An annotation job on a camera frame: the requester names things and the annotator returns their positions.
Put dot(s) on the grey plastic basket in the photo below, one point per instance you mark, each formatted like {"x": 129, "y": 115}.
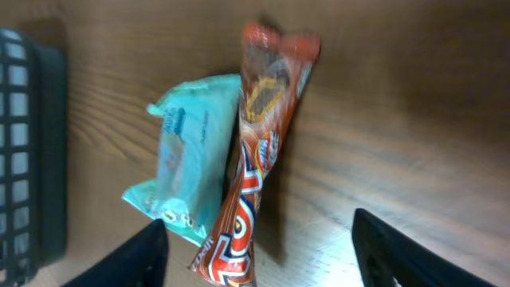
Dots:
{"x": 34, "y": 101}

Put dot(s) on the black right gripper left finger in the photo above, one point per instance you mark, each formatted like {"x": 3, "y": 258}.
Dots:
{"x": 140, "y": 262}

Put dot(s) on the red orange snack bar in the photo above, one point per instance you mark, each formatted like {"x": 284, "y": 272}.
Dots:
{"x": 274, "y": 72}

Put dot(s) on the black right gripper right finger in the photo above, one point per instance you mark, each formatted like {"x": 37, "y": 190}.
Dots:
{"x": 388, "y": 258}

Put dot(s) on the teal snack wrapper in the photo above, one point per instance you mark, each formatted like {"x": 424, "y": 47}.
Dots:
{"x": 197, "y": 126}

